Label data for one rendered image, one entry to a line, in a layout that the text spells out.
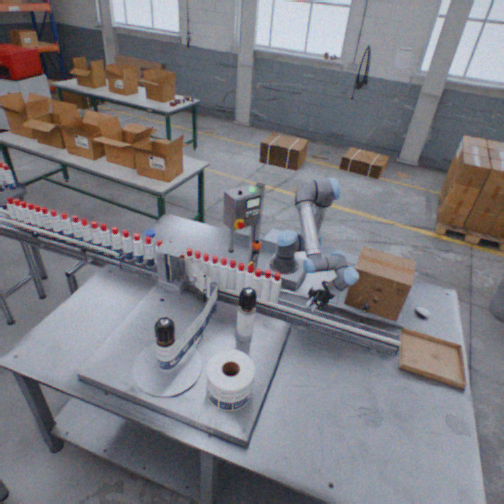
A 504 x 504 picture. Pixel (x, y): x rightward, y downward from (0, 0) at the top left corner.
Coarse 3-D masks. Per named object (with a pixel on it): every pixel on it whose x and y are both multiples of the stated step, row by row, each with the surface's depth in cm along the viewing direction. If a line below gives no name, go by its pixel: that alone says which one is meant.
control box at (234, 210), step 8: (224, 192) 186; (232, 192) 185; (248, 192) 186; (256, 192) 187; (224, 200) 188; (232, 200) 181; (240, 200) 182; (224, 208) 191; (232, 208) 184; (240, 208) 185; (256, 208) 191; (224, 216) 193; (232, 216) 186; (240, 216) 188; (256, 216) 195; (232, 224) 189; (248, 224) 194
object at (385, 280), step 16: (368, 256) 211; (384, 256) 213; (368, 272) 200; (384, 272) 201; (400, 272) 202; (352, 288) 210; (368, 288) 205; (384, 288) 201; (400, 288) 197; (352, 304) 215; (368, 304) 211; (384, 304) 206; (400, 304) 202
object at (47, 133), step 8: (56, 104) 392; (64, 104) 389; (72, 104) 386; (56, 112) 395; (64, 112) 391; (32, 120) 373; (40, 120) 386; (48, 120) 395; (56, 120) 400; (32, 128) 365; (40, 128) 364; (48, 128) 363; (56, 128) 371; (40, 136) 384; (48, 136) 381; (56, 136) 377; (48, 144) 386; (56, 144) 382; (64, 144) 381
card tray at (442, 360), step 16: (416, 336) 204; (432, 336) 200; (400, 352) 194; (416, 352) 195; (432, 352) 195; (448, 352) 196; (400, 368) 186; (416, 368) 182; (432, 368) 187; (448, 368) 188; (464, 368) 184; (464, 384) 177
